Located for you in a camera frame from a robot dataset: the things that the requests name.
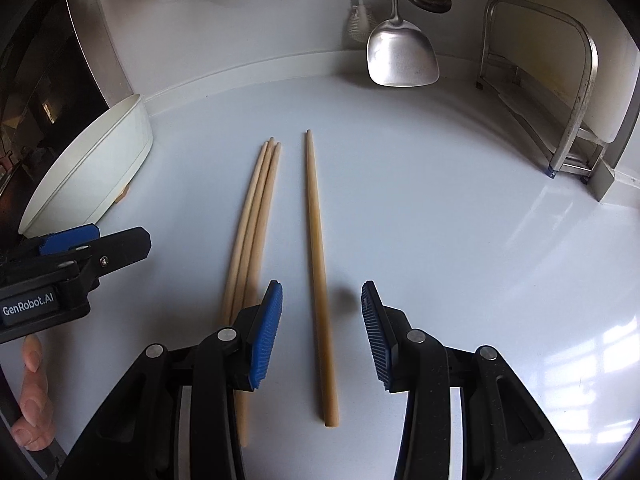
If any dark glossy appliance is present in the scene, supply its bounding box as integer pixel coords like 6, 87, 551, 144
0, 0, 113, 241

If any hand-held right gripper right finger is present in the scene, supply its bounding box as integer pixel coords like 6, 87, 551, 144
361, 281, 583, 480

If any white plastic bowl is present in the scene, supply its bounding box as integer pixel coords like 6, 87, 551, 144
17, 92, 154, 241

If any person's left hand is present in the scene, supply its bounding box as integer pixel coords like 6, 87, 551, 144
11, 334, 56, 450

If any white dish brush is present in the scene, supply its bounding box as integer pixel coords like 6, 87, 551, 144
346, 0, 379, 44

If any white cutting board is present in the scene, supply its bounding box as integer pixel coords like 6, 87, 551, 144
492, 2, 640, 143

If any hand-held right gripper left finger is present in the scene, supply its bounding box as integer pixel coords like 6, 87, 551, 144
57, 280, 284, 480

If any metal spatula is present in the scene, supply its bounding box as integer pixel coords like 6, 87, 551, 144
366, 0, 441, 88

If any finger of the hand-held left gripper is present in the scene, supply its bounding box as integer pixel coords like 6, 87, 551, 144
0, 225, 101, 267
50, 226, 152, 293

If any light bamboo chopstick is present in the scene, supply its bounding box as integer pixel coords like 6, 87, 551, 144
235, 142, 282, 450
231, 136, 277, 328
304, 129, 341, 431
221, 141, 269, 330

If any metal board rack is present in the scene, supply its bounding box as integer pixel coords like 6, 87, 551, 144
475, 0, 613, 187

